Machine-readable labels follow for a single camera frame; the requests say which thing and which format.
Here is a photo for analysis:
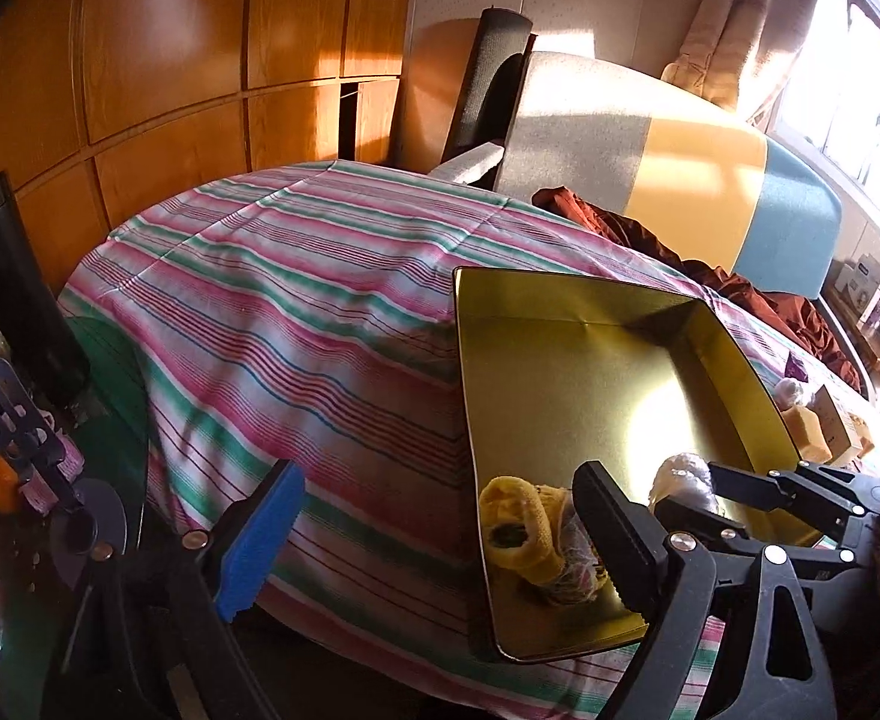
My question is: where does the yellow patterned sock ball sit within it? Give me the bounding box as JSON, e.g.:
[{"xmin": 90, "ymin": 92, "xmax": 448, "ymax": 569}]
[{"xmin": 479, "ymin": 476, "xmax": 609, "ymax": 606}]

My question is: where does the large yellow sponge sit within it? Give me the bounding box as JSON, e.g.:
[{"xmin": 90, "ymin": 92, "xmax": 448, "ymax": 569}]
[{"xmin": 782, "ymin": 405, "xmax": 833, "ymax": 463}]

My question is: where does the beige cardboard box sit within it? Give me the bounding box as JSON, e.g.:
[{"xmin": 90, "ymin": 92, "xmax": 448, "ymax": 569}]
[{"xmin": 809, "ymin": 387, "xmax": 874, "ymax": 466}]

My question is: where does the white plastic bag ball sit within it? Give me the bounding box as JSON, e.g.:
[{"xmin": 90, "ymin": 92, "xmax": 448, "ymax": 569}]
[{"xmin": 771, "ymin": 377, "xmax": 812, "ymax": 411}]

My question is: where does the purple snack packet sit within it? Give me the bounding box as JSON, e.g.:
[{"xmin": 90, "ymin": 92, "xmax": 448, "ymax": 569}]
[{"xmin": 783, "ymin": 353, "xmax": 809, "ymax": 383}]

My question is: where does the rust brown blanket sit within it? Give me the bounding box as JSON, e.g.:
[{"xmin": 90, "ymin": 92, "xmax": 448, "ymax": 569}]
[{"xmin": 531, "ymin": 187, "xmax": 863, "ymax": 392}]

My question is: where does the white product box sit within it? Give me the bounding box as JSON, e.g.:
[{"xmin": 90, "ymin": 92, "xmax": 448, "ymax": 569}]
[{"xmin": 833, "ymin": 254, "xmax": 880, "ymax": 325}]

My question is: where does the gold metal tin box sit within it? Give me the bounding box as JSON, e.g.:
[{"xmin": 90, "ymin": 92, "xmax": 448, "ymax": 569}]
[{"xmin": 453, "ymin": 266, "xmax": 801, "ymax": 663}]

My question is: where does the striped bedspread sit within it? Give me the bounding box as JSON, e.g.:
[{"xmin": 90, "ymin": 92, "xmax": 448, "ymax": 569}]
[{"xmin": 61, "ymin": 161, "xmax": 848, "ymax": 718}]

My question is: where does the window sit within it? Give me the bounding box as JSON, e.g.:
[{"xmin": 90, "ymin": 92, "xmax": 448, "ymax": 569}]
[{"xmin": 771, "ymin": 0, "xmax": 880, "ymax": 224}]

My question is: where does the black foam roll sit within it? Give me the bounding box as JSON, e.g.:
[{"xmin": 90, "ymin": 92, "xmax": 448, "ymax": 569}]
[{"xmin": 441, "ymin": 8, "xmax": 534, "ymax": 161}]

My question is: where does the beige curtain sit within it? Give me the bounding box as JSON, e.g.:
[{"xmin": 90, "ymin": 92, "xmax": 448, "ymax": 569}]
[{"xmin": 661, "ymin": 0, "xmax": 817, "ymax": 124}]

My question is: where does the wooden wardrobe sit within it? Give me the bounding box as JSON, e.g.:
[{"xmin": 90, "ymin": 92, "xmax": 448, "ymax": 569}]
[{"xmin": 0, "ymin": 0, "xmax": 409, "ymax": 288}]

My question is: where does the black cylinder post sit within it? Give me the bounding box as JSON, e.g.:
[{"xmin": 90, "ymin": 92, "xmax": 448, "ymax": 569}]
[{"xmin": 0, "ymin": 171, "xmax": 90, "ymax": 410}]

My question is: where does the white bed rail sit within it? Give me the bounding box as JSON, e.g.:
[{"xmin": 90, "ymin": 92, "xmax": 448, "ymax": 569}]
[{"xmin": 428, "ymin": 142, "xmax": 504, "ymax": 184}]

